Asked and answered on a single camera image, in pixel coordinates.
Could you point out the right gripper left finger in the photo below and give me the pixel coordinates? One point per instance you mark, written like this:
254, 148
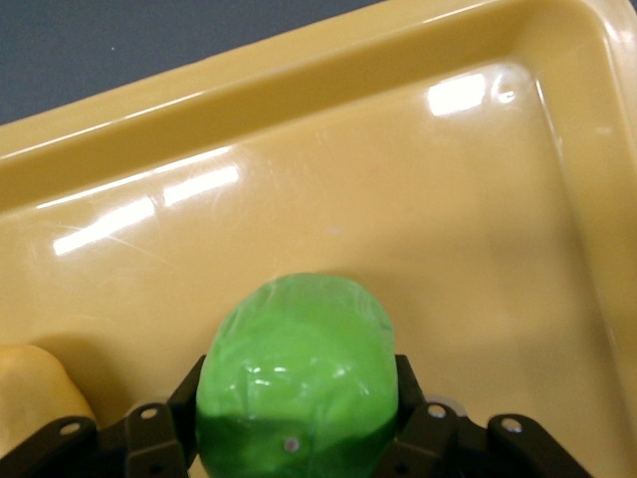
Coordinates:
149, 438

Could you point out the green apple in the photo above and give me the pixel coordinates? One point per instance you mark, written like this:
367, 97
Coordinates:
298, 348

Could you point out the yellow-brown potato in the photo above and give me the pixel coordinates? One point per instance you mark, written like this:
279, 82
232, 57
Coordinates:
35, 388

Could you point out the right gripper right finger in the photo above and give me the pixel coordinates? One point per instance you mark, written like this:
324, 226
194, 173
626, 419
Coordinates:
433, 438

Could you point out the dark grey table mat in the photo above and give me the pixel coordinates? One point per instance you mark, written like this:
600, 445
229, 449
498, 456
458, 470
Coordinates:
99, 45

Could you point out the yellow plastic tray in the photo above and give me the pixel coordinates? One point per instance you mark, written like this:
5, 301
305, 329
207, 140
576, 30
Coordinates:
348, 199

